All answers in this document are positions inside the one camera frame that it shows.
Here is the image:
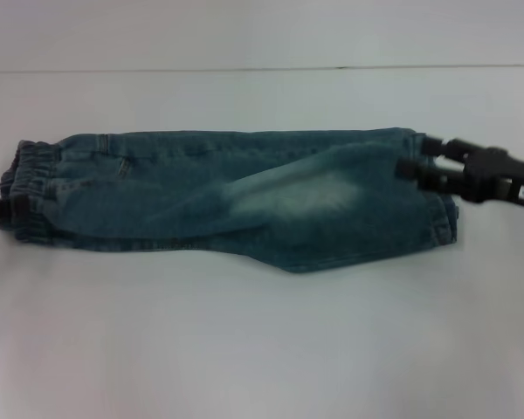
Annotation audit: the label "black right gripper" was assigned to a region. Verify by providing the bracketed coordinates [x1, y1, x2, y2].
[396, 135, 524, 206]

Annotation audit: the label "blue denim shorts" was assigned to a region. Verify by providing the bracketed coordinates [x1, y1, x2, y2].
[0, 126, 462, 275]

